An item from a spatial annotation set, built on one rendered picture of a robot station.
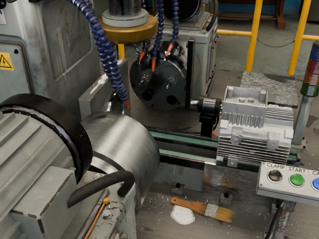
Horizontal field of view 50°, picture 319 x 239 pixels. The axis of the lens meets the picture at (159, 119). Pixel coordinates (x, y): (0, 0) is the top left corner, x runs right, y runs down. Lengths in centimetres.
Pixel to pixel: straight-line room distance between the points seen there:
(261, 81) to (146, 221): 87
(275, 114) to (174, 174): 38
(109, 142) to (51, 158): 30
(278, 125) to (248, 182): 21
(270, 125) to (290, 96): 54
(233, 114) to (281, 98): 56
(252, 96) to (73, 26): 59
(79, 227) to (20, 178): 16
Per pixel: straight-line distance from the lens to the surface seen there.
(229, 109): 99
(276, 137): 99
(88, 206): 63
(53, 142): 53
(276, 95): 155
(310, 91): 133
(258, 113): 99
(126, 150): 80
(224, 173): 110
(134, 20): 95
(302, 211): 120
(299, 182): 88
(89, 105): 100
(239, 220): 112
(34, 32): 96
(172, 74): 127
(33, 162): 50
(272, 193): 89
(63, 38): 109
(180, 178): 116
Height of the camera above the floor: 163
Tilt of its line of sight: 33 degrees down
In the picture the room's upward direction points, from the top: straight up
